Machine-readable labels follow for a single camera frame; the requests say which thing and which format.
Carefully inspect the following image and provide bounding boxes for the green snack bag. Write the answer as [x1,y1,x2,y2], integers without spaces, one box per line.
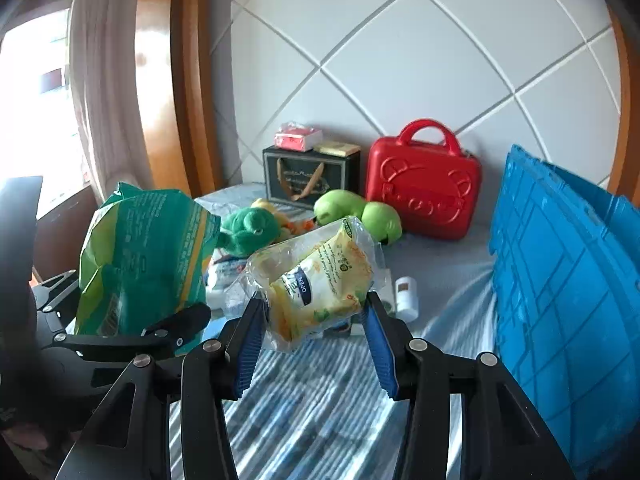
[75,182,221,337]

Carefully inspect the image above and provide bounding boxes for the yellow snack bag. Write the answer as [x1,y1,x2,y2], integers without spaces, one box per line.
[224,216,390,352]

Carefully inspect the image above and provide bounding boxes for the green frog plush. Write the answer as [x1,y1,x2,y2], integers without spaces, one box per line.
[216,207,280,258]

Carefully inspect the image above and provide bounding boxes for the white small tube bottle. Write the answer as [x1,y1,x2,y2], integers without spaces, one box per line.
[395,276,420,323]

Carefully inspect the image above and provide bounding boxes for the blue plastic storage crate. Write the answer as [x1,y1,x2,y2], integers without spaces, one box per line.
[489,146,639,479]

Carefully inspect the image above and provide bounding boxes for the dark green gift box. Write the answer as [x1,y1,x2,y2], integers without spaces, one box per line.
[262,146,361,209]

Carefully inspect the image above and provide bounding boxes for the light green alien plush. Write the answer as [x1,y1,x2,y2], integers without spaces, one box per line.
[314,190,402,245]

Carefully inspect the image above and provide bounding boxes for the red small box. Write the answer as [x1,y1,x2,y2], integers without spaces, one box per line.
[273,122,323,153]

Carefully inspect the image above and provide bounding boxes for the red toy suitcase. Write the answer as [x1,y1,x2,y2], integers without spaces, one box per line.
[364,118,483,240]

